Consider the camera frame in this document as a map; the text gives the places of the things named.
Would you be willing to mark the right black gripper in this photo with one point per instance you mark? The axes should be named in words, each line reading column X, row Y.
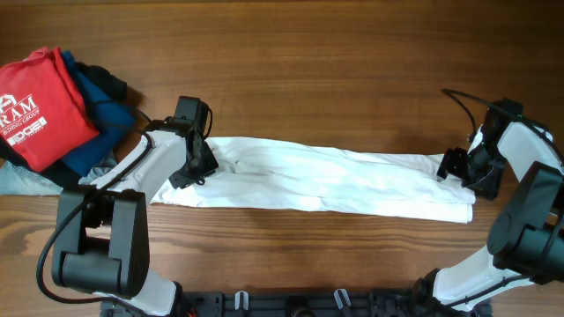
column 455, row 163

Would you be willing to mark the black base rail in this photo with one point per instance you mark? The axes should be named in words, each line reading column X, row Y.
column 376, row 303

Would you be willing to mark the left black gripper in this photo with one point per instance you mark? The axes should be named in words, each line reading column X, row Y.
column 194, row 168

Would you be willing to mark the blue folded t-shirt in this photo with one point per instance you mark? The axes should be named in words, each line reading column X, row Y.
column 104, row 95

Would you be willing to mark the light blue denim garment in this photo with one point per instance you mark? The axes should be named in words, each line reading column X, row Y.
column 16, row 180

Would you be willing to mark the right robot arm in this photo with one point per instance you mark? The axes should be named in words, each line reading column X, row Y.
column 525, row 243

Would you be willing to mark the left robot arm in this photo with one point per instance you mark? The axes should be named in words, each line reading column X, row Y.
column 100, row 245

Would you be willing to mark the white t-shirt black print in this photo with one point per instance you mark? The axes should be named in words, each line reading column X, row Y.
column 279, row 175

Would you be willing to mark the red folded t-shirt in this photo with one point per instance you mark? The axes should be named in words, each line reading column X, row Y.
column 43, row 114

